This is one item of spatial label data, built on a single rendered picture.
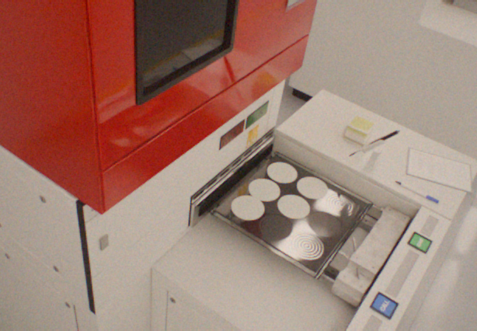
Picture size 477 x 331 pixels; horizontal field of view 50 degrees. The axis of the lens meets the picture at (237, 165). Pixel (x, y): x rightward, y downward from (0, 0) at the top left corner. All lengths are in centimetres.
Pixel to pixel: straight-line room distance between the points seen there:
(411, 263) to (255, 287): 42
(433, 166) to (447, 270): 117
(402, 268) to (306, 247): 26
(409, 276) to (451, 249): 157
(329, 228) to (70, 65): 94
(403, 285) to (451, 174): 52
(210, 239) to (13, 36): 84
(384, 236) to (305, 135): 42
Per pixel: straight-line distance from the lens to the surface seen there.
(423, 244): 151
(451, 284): 282
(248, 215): 150
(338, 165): 167
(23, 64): 97
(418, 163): 177
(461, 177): 179
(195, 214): 148
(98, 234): 116
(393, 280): 140
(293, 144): 171
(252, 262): 149
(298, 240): 147
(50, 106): 97
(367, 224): 166
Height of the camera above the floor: 199
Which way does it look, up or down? 41 degrees down
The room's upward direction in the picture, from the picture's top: 9 degrees clockwise
